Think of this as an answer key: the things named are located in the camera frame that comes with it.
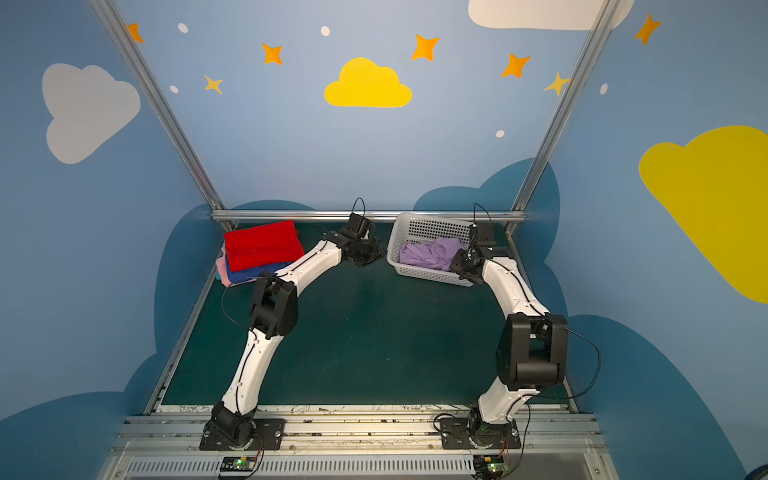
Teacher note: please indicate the folded blue t shirt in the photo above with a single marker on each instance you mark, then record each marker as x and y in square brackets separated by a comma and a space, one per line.
[250, 274]

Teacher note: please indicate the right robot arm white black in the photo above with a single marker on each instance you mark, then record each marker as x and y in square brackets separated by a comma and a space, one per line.
[531, 353]

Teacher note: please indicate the white plastic laundry basket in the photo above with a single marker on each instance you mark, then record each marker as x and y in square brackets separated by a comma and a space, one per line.
[410, 227]

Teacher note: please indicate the left slanted aluminium post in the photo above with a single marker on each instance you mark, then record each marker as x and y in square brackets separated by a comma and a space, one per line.
[115, 25]

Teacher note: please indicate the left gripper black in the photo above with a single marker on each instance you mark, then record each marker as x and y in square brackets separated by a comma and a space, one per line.
[369, 252]

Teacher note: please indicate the folded red t shirt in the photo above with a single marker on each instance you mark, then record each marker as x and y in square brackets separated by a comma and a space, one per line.
[262, 245]

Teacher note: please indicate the left controller circuit board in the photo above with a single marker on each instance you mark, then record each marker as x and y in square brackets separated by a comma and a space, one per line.
[237, 466]

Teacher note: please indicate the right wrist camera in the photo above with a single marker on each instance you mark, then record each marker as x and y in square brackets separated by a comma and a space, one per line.
[483, 234]

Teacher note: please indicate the controller circuit board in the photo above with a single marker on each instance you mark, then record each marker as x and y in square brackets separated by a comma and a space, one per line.
[237, 466]
[488, 468]

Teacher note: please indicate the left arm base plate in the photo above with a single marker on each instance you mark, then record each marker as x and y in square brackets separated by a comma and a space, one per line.
[270, 433]

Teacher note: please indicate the folded pink t shirt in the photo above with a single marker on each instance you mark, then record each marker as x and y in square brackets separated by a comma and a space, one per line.
[222, 270]

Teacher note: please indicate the aluminium rail base frame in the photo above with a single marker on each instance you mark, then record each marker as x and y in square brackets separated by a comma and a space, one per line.
[360, 442]

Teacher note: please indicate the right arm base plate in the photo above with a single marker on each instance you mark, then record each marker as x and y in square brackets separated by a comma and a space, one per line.
[468, 434]

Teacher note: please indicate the rear horizontal aluminium bar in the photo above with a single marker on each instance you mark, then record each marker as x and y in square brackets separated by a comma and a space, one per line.
[255, 216]

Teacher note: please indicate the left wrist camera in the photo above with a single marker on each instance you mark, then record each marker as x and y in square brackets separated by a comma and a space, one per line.
[357, 226]

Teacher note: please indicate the right slanted aluminium post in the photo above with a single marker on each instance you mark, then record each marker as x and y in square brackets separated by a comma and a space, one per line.
[585, 63]

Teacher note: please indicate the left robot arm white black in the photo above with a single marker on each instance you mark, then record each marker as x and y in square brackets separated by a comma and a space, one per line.
[274, 313]

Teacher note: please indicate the slanted aluminium post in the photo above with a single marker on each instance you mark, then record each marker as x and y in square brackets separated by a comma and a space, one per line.
[115, 25]
[585, 63]

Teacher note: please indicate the right controller circuit board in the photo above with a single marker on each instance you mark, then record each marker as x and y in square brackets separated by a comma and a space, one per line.
[488, 468]

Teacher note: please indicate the purple t shirt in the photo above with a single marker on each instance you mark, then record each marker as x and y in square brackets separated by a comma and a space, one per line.
[436, 255]

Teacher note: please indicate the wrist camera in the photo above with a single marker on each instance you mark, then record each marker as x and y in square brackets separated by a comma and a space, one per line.
[357, 226]
[483, 234]

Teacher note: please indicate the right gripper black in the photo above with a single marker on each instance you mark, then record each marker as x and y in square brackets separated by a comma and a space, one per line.
[465, 267]

